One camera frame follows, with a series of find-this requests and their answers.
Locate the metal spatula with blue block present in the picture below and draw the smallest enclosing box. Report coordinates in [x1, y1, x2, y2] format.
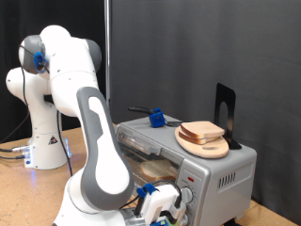
[127, 105, 184, 129]

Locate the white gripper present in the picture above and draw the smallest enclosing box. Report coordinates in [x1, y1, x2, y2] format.
[140, 184, 187, 226]

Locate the blue cable clip on arm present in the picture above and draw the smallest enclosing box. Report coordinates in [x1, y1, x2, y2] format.
[33, 51, 50, 74]

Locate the grey fabric backdrop curtain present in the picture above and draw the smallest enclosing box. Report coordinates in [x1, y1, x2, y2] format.
[110, 0, 301, 226]

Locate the glass oven door with handle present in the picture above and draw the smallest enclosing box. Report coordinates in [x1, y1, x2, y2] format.
[116, 126, 185, 189]

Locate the bread slice with brown crust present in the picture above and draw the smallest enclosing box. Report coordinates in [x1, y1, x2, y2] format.
[180, 121, 226, 140]
[177, 129, 222, 146]

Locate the black fabric backdrop curtain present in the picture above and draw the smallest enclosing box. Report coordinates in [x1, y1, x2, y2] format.
[0, 0, 108, 144]

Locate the silver knob below red light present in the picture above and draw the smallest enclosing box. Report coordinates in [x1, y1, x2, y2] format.
[180, 186, 195, 205]

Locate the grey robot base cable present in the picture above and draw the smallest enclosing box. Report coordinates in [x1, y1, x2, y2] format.
[0, 153, 26, 161]
[0, 145, 31, 154]

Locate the white bread slice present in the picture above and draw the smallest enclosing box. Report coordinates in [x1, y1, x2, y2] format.
[139, 158, 179, 183]

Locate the black camera cable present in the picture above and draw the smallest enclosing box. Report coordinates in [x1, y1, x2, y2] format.
[0, 45, 183, 211]

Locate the metal wire oven rack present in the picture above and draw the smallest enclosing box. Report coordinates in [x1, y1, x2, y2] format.
[125, 153, 178, 189]

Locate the silver knob at oven bottom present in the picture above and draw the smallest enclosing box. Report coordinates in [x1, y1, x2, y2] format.
[180, 211, 190, 226]

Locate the oval wooden cutting board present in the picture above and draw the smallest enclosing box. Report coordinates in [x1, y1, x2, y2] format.
[174, 125, 230, 159]

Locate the silver toaster oven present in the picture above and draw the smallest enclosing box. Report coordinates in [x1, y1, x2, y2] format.
[114, 113, 258, 226]

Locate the silver wrist camera blue mount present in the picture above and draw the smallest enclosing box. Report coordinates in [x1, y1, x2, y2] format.
[150, 201, 188, 226]

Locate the vertical metal pole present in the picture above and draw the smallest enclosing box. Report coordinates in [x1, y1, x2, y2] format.
[103, 0, 113, 107]

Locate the black metal bookend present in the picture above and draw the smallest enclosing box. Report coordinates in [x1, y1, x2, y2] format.
[214, 82, 243, 151]

